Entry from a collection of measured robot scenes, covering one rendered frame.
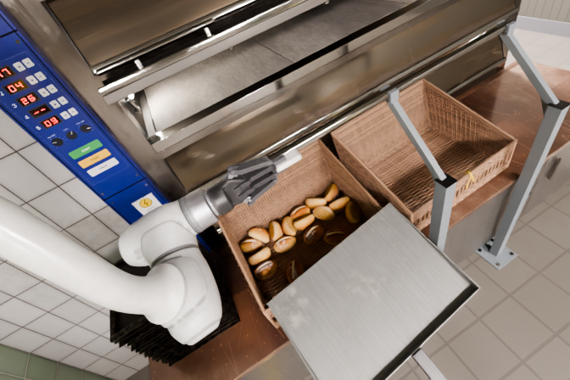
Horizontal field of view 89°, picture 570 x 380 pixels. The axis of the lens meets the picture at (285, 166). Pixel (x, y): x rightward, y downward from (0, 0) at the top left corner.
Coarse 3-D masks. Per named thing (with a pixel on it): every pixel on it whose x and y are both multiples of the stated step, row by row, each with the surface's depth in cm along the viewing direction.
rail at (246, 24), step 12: (288, 0) 80; (300, 0) 81; (264, 12) 79; (276, 12) 80; (240, 24) 77; (252, 24) 79; (216, 36) 76; (228, 36) 78; (192, 48) 75; (168, 60) 74; (132, 72) 73; (144, 72) 73; (108, 84) 71; (120, 84) 72
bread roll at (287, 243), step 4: (284, 236) 123; (288, 236) 122; (292, 236) 123; (280, 240) 121; (284, 240) 120; (288, 240) 120; (292, 240) 121; (296, 240) 123; (276, 244) 121; (280, 244) 120; (284, 244) 120; (288, 244) 120; (292, 244) 120; (276, 248) 121; (280, 248) 120; (284, 248) 120; (288, 248) 120; (292, 248) 121; (280, 252) 121
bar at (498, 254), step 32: (512, 32) 94; (384, 96) 83; (544, 96) 94; (320, 128) 80; (544, 128) 98; (544, 160) 107; (448, 192) 83; (448, 224) 97; (512, 224) 134; (512, 256) 151
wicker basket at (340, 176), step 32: (288, 192) 131; (320, 192) 137; (352, 192) 124; (224, 224) 121; (256, 224) 130; (320, 224) 128; (352, 224) 123; (288, 256) 121; (320, 256) 117; (256, 288) 105
